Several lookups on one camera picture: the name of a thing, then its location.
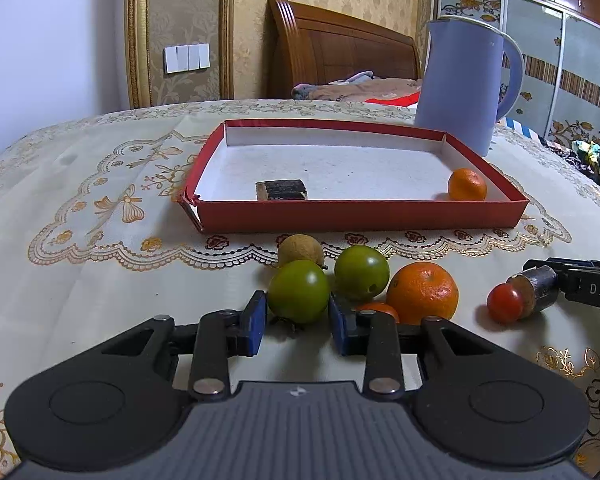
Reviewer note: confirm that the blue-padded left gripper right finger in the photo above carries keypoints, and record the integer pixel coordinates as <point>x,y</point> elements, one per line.
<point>374,336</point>

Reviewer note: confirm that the green tomato front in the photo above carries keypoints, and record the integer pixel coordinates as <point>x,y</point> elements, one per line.
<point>299,291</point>

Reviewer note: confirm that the small orange tangerine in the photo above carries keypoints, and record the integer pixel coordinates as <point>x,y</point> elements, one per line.
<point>466,184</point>

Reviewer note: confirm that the folded blanket on bed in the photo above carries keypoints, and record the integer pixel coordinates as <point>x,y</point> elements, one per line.
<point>363,87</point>

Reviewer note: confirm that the wooden bed headboard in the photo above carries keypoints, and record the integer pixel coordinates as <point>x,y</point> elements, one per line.
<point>312,45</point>

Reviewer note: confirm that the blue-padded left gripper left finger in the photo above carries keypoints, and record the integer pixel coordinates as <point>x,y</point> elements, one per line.
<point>221,335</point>

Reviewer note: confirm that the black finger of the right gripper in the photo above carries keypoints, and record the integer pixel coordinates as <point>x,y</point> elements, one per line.
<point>562,265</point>

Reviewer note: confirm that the white wall switch panel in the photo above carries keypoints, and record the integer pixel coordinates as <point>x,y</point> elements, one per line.
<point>186,58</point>

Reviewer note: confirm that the large orange tangerine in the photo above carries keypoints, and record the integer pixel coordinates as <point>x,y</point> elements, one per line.
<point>422,289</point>

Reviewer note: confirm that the red cardboard box tray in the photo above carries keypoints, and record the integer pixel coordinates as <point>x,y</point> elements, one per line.
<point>359,177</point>

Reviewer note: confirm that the lavender blue pitcher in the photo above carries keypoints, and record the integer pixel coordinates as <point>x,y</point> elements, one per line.
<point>473,78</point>

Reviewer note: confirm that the green tomato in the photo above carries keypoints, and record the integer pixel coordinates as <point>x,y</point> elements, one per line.
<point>299,291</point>
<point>361,273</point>

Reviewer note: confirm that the red cherry tomato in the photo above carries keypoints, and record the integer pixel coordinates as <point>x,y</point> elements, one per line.
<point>378,306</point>
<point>504,304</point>

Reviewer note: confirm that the dark sugarcane piece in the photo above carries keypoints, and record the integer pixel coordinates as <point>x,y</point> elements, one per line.
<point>537,288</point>
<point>285,189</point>

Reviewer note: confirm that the tan longan fruit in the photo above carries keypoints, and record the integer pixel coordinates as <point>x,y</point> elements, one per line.
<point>300,247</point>

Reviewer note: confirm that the wardrobe with patterned doors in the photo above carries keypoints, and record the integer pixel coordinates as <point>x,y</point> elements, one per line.
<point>560,40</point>

